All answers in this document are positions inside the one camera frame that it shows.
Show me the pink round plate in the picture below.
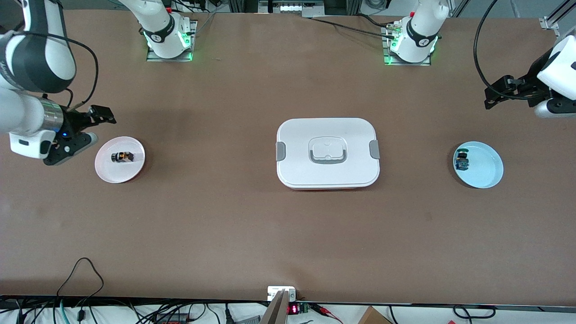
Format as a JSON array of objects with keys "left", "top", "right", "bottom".
[{"left": 94, "top": 136, "right": 146, "bottom": 184}]

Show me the light blue round plate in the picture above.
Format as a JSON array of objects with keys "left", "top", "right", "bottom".
[{"left": 453, "top": 141, "right": 504, "bottom": 189}]

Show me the white lidded lunch box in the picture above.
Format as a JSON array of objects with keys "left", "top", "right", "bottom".
[{"left": 275, "top": 118, "right": 381, "bottom": 190}]

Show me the white mounting block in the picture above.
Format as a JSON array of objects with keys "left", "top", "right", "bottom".
[{"left": 267, "top": 286, "right": 297, "bottom": 301}]

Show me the brown cardboard box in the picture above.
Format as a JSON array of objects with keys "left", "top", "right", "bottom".
[{"left": 358, "top": 306, "right": 392, "bottom": 324}]

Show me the aluminium profile bar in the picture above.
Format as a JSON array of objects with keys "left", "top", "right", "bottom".
[{"left": 260, "top": 289, "right": 291, "bottom": 324}]

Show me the red alligator clip lead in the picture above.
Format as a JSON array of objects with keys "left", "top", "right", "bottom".
[{"left": 310, "top": 303, "right": 343, "bottom": 324}]

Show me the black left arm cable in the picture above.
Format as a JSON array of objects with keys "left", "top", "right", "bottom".
[{"left": 473, "top": 0, "right": 540, "bottom": 101}]

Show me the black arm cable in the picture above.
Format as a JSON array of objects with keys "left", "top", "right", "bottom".
[
  {"left": 43, "top": 31, "right": 99, "bottom": 111},
  {"left": 473, "top": 0, "right": 540, "bottom": 101}
]

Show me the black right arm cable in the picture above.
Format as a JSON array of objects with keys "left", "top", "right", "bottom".
[{"left": 43, "top": 31, "right": 99, "bottom": 111}]

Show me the aluminium corner bracket rail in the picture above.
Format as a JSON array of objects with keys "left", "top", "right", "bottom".
[{"left": 539, "top": 0, "right": 576, "bottom": 45}]

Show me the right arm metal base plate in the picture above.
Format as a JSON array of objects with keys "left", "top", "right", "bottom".
[{"left": 146, "top": 20, "right": 198, "bottom": 63}]

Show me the black looped cable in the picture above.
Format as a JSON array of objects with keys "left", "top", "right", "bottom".
[{"left": 56, "top": 257, "right": 105, "bottom": 311}]

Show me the black base power cable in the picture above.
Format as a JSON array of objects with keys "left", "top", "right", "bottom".
[{"left": 308, "top": 13, "right": 397, "bottom": 40}]

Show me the teal cable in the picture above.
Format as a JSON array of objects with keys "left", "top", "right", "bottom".
[{"left": 58, "top": 299, "right": 73, "bottom": 324}]

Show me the black flat loop cable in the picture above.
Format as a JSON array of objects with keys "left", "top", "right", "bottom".
[{"left": 452, "top": 305, "right": 497, "bottom": 320}]

